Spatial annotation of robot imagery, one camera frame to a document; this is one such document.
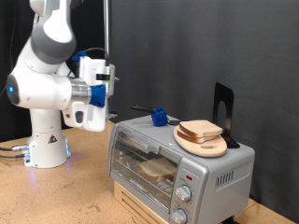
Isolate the cable with silver connector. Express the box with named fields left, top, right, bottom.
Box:
left=0, top=143, right=31, bottom=153

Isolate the silver oven knob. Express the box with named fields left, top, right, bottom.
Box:
left=169, top=208, right=188, bottom=224
left=175, top=185, right=192, bottom=203

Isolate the grey backdrop cloth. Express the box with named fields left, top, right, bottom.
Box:
left=108, top=0, right=299, bottom=223

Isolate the wooden box under oven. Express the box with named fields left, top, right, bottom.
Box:
left=113, top=180, right=169, bottom=224

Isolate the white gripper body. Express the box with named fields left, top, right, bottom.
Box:
left=78, top=56, right=110, bottom=133

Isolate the vertical metal pole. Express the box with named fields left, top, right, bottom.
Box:
left=103, top=0, right=111, bottom=121

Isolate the silver toaster oven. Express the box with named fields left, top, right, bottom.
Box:
left=107, top=112, right=256, bottom=224

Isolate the wire oven rack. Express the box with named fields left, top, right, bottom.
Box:
left=112, top=146, right=179, bottom=206

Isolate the black curtain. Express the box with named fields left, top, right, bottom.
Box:
left=0, top=0, right=107, bottom=144

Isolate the metal spatula with blue block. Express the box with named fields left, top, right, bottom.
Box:
left=130, top=105, right=182, bottom=128

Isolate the black metal bookend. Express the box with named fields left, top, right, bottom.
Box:
left=212, top=81, right=241, bottom=149

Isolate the wooden cutting board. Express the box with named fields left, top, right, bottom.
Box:
left=173, top=124, right=228, bottom=159

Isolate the wrist camera on blue mount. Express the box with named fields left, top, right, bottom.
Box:
left=89, top=63, right=117, bottom=108

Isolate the black base cable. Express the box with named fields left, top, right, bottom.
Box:
left=0, top=153, right=26, bottom=160

